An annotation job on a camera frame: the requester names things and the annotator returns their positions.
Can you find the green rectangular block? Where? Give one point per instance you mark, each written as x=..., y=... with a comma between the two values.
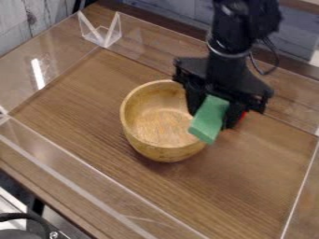
x=207, y=122

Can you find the red toy apple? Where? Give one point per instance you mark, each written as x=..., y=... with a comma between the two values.
x=243, y=115

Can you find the clear acrylic corner bracket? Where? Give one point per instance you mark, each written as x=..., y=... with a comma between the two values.
x=103, y=36

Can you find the clear acrylic tray wall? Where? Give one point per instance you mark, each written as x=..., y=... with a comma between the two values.
x=96, y=202

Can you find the brown wooden bowl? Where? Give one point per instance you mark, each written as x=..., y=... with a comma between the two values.
x=155, y=122

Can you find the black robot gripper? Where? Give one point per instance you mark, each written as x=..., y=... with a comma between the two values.
x=228, y=82

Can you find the black chair armrest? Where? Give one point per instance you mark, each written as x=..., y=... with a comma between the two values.
x=20, y=232

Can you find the grey sofa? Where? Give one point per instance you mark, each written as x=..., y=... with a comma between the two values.
x=298, y=35

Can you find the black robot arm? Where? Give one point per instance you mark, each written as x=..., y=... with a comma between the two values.
x=241, y=23

